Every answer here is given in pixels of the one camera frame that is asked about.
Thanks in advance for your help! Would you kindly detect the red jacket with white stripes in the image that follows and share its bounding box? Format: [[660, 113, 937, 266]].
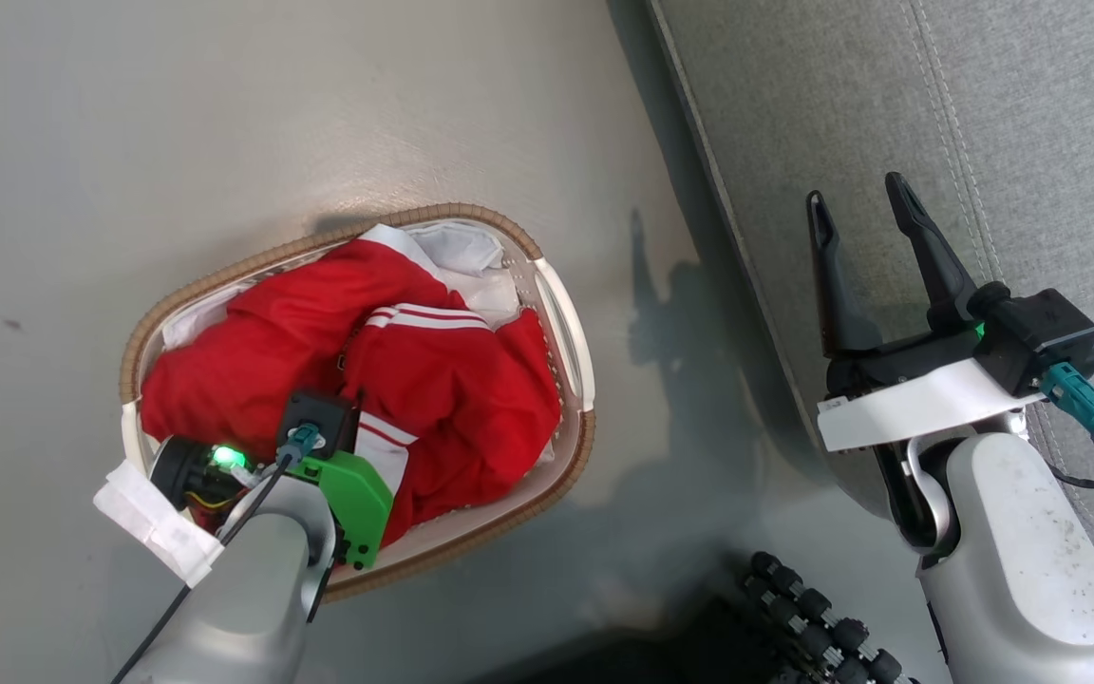
[[140, 237, 562, 547]]

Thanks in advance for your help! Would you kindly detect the woven-rim white laundry basket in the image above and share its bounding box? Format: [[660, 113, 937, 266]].
[[119, 202, 597, 603]]

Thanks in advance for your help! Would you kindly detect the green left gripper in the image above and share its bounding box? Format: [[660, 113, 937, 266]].
[[305, 450, 395, 571]]

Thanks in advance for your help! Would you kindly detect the teal left camera connector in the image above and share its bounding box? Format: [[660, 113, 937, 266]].
[[275, 424, 323, 469]]

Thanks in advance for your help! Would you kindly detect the grey fabric sofa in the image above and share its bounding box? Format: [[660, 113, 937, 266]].
[[647, 0, 1094, 561]]

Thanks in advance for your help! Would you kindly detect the white cloth basket liner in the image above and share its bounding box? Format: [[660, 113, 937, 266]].
[[161, 223, 522, 351]]

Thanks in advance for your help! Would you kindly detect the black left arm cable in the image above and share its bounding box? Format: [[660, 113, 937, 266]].
[[110, 454, 299, 684]]

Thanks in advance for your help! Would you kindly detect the teal camera connector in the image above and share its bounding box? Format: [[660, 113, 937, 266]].
[[1040, 362, 1094, 456], [275, 424, 323, 469]]

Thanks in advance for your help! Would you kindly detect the black roller base wheel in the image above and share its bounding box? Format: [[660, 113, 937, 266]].
[[745, 550, 920, 684]]

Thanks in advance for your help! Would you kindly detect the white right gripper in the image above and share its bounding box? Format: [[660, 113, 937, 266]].
[[805, 172, 1047, 453]]

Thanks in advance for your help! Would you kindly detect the teal right camera connector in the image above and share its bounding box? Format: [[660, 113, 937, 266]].
[[1040, 362, 1094, 456]]

